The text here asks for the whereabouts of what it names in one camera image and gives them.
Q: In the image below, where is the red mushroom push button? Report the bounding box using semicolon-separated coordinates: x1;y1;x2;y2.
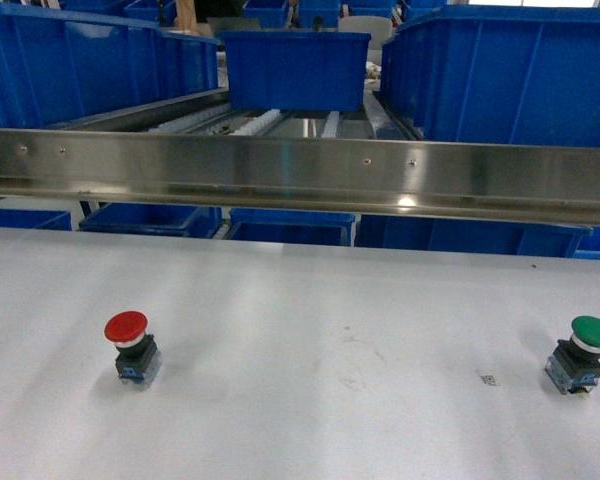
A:
104;311;161;389

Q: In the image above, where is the green mushroom push button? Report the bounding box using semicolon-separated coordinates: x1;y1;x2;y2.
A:
545;316;600;395

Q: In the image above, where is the lower blue bin centre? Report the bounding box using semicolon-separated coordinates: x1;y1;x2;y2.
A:
227;208;355;246

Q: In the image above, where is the white roller track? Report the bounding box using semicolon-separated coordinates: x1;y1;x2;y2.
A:
147;103;344;139

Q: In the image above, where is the lower blue bin right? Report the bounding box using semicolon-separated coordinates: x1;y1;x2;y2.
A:
354;215;592;258

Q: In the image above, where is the centre blue bin on rollers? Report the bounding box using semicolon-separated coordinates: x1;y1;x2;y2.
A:
221;30;371;112

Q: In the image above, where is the lower blue bin far left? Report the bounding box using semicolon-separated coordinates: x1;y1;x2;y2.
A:
0;209;72;231

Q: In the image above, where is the large right blue bin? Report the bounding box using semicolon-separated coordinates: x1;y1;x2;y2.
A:
380;5;600;148

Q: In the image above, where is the large blue bin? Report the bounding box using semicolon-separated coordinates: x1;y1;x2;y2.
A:
0;3;218;129
380;5;600;148

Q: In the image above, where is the large left blue bin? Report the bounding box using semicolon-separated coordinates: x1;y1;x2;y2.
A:
0;3;218;129

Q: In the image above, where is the stainless steel shelf rail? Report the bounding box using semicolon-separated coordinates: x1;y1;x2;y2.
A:
0;129;600;225

